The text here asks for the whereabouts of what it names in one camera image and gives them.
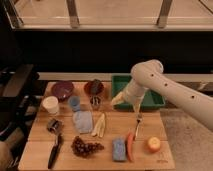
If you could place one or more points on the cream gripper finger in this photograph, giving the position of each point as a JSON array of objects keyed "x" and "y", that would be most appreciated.
[
  {"x": 136, "y": 107},
  {"x": 118, "y": 99}
]

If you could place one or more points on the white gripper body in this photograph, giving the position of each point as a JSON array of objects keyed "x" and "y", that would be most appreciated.
[{"x": 134, "y": 93}]

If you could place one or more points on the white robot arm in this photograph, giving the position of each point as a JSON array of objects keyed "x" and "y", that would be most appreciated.
[{"x": 149, "y": 75}]

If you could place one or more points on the dark object in red bowl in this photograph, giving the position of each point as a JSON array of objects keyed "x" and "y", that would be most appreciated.
[{"x": 95, "y": 86}]

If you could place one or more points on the red bowl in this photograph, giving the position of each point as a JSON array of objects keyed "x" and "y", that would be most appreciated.
[{"x": 87, "y": 88}]

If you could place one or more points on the purple bowl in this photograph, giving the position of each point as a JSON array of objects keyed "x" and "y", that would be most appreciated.
[{"x": 62, "y": 90}]

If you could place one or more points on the silver fork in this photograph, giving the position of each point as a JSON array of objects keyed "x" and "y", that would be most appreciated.
[{"x": 139, "y": 119}]

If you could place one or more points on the green plastic tray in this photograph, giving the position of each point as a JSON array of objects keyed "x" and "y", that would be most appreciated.
[{"x": 151, "y": 101}]

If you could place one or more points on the small metal cup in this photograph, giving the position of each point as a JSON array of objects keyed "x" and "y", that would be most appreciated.
[{"x": 95, "y": 102}]

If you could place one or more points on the pale banana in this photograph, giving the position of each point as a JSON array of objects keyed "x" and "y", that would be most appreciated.
[{"x": 99, "y": 127}]

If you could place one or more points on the orange fruit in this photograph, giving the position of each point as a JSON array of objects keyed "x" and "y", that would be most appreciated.
[{"x": 154, "y": 144}]

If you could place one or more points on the blue sponge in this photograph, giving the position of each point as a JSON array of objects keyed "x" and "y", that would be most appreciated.
[{"x": 119, "y": 150}]

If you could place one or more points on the light blue cloth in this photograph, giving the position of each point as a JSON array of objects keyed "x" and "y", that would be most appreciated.
[{"x": 83, "y": 121}]

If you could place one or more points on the small blue cup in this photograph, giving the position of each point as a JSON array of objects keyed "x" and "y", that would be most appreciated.
[{"x": 74, "y": 103}]

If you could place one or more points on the wooden cutting board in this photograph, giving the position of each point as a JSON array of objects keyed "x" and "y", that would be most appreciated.
[{"x": 118, "y": 124}]

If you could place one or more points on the dark grape bunch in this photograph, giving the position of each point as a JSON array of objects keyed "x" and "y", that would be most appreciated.
[{"x": 83, "y": 149}]

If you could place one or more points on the white cup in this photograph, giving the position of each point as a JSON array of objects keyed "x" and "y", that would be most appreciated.
[{"x": 51, "y": 104}]

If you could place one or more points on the small metal tin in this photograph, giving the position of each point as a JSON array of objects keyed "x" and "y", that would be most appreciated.
[{"x": 54, "y": 126}]

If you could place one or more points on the black chair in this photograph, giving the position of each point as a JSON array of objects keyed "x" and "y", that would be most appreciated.
[{"x": 15, "y": 96}]

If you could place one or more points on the black handled knife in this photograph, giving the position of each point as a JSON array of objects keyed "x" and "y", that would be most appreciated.
[{"x": 54, "y": 150}]

